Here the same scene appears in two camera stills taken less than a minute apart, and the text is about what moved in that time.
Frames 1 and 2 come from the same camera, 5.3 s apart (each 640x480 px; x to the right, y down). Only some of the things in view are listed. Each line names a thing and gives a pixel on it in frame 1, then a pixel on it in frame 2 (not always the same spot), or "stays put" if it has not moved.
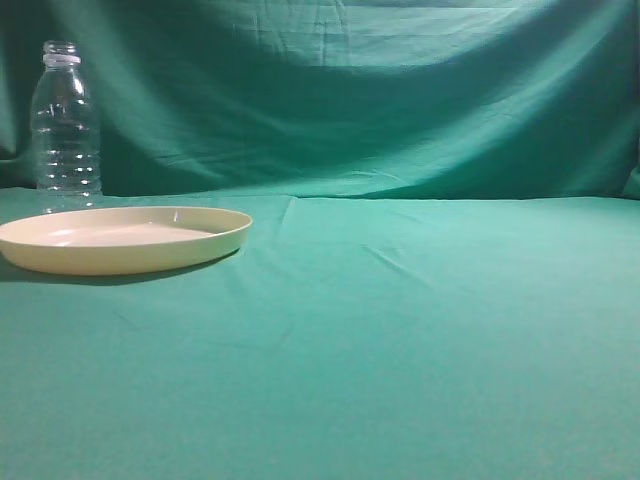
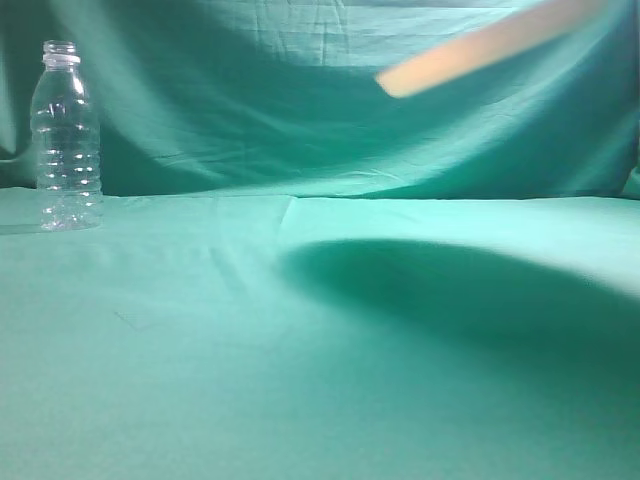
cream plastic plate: (122, 240) to (515, 36)
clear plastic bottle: (66, 132) stays put
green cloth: (441, 280) stays put
